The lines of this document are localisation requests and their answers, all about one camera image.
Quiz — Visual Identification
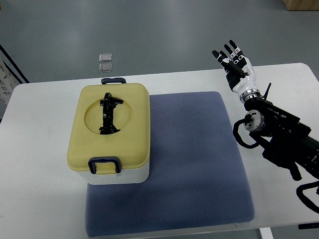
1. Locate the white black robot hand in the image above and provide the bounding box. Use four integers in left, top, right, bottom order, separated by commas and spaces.
212, 40, 261, 103

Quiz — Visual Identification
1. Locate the yellow box lid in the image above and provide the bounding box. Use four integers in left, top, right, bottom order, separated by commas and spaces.
67, 83, 151, 175

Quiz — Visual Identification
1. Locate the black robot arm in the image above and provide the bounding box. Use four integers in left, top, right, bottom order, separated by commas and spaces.
233, 89, 319, 181

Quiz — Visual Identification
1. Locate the cardboard box corner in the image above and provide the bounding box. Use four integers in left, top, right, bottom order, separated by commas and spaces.
282, 0, 319, 11

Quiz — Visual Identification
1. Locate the white storage box base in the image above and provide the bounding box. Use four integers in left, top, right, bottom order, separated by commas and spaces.
77, 161, 150, 185

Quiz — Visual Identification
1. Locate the blue grey cushion mat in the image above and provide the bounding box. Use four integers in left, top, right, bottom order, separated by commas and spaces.
86, 92, 255, 237

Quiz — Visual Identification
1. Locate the lower metal floor plate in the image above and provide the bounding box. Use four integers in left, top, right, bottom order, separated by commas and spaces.
99, 62, 112, 73

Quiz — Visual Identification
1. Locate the metal floor plate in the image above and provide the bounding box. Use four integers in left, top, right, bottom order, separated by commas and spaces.
99, 53, 112, 62
99, 62, 112, 73

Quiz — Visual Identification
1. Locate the upper metal floor plate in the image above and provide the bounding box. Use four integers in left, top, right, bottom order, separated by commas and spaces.
99, 53, 112, 62

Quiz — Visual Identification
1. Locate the black framed board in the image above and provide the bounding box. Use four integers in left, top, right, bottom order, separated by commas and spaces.
0, 45, 30, 121

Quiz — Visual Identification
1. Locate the black cable loop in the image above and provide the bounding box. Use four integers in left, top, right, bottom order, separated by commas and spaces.
296, 180, 319, 214

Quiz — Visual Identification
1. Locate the black table bracket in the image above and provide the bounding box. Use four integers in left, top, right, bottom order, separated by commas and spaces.
298, 223, 319, 230

